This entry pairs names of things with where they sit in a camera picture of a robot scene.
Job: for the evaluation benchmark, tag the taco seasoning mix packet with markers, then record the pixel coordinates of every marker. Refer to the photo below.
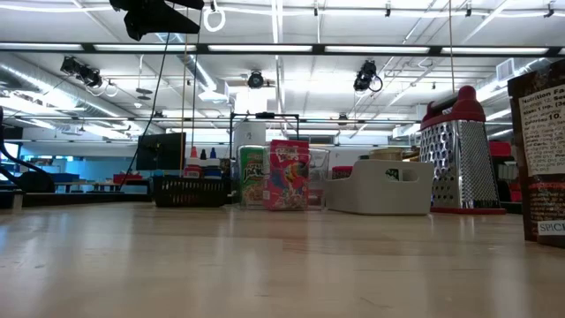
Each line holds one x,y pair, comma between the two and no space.
543,154

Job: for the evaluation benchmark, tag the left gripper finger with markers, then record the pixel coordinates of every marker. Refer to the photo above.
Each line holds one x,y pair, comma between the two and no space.
159,22

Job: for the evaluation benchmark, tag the black overhead camera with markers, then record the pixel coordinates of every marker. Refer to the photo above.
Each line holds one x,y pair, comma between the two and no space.
255,79
365,75
81,70

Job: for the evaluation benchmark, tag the black plastic mesh basket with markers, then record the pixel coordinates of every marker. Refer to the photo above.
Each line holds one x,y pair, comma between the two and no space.
190,192

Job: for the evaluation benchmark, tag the red background appliance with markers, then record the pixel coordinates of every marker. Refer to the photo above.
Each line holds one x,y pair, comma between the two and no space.
499,149

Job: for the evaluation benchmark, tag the black background rig frame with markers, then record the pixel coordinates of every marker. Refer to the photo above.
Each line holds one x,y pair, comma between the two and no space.
265,115

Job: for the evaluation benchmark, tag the blue-tipped food colouring bottle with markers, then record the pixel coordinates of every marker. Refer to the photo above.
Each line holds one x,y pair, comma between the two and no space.
214,170

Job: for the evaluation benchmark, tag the black-tipped food colouring bottle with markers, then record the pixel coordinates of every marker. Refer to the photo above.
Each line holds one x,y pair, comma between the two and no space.
203,162

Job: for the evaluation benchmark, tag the orange-tipped food colouring bottle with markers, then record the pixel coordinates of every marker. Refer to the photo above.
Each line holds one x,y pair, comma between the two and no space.
193,170

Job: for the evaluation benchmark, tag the green mini cereal box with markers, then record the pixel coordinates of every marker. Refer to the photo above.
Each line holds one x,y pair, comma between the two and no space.
251,176

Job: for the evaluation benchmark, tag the overhead light bar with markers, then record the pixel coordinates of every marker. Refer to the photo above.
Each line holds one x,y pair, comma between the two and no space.
318,48

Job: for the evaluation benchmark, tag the black background monitor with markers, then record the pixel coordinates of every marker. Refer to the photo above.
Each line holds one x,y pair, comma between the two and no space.
161,152

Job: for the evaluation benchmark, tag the red background crate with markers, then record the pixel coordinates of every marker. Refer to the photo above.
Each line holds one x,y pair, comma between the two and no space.
125,179

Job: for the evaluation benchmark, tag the black aluminium table frame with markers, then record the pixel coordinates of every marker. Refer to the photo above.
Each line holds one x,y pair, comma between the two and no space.
66,199

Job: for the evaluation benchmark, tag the clear plastic bin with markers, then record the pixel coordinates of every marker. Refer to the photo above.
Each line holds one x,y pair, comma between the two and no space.
318,168

